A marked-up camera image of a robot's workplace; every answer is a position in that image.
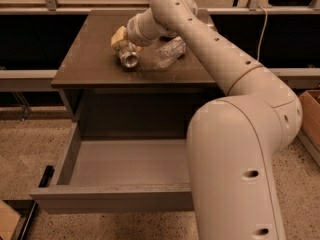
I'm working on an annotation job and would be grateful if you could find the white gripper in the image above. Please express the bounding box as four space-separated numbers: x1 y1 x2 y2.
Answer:
111 16 154 53

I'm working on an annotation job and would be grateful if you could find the silver green 7up can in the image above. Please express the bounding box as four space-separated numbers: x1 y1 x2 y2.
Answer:
118 43 140 69

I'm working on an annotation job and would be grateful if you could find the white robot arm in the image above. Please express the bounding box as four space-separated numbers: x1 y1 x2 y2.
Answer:
119 0 303 240

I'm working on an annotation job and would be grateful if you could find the grey cabinet with counter top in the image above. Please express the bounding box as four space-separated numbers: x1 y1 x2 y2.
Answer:
52 11 223 139

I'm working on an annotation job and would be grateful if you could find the open grey top drawer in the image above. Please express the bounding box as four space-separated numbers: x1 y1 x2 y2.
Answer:
31 123 193 214

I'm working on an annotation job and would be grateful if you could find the clear plastic water bottle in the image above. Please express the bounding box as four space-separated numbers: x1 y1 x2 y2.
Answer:
153 36 187 68

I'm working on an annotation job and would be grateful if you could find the black bar on floor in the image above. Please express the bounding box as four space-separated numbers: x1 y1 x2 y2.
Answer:
16 165 55 240

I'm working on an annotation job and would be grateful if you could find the cardboard box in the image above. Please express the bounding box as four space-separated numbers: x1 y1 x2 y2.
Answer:
298 90 320 167

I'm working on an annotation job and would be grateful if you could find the white cable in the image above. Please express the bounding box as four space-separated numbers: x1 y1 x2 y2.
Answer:
255 6 269 62

